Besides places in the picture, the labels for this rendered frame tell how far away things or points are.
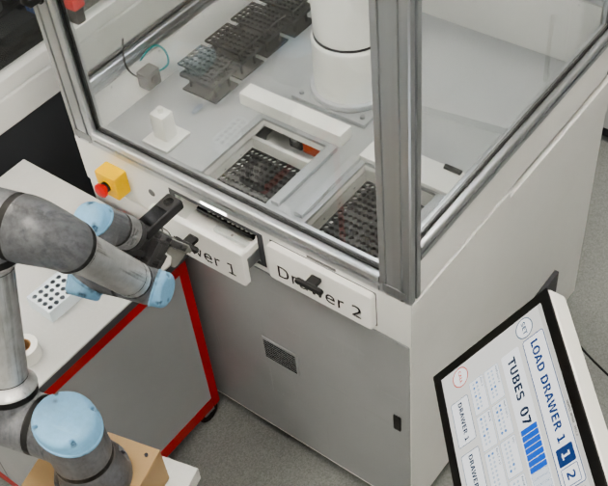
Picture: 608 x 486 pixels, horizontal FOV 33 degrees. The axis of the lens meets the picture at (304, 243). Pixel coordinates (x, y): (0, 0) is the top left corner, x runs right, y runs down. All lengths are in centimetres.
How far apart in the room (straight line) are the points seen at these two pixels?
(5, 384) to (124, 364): 73
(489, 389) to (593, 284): 163
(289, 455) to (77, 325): 88
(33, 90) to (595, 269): 188
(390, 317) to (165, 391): 83
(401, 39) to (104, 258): 63
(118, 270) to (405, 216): 55
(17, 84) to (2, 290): 123
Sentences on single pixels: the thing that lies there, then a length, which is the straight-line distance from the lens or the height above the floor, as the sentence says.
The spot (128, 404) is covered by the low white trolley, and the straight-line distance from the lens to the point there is 270.
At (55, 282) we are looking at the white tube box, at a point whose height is 80.
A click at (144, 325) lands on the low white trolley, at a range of 258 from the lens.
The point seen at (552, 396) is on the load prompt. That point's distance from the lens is 175.
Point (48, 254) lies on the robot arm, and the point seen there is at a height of 142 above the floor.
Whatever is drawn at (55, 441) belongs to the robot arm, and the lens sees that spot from 187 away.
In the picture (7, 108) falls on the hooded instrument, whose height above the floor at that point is 87.
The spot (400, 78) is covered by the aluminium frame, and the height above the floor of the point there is 153.
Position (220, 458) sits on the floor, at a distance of 307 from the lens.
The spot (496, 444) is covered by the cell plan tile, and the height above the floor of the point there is 105.
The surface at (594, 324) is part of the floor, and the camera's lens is 335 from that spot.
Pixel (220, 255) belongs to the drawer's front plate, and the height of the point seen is 89.
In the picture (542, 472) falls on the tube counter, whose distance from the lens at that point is 172.
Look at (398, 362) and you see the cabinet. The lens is 231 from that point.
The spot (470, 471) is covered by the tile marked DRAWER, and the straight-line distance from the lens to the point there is 185.
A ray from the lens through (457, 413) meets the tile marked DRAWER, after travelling 191.
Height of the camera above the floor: 259
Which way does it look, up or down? 47 degrees down
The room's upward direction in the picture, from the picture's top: 7 degrees counter-clockwise
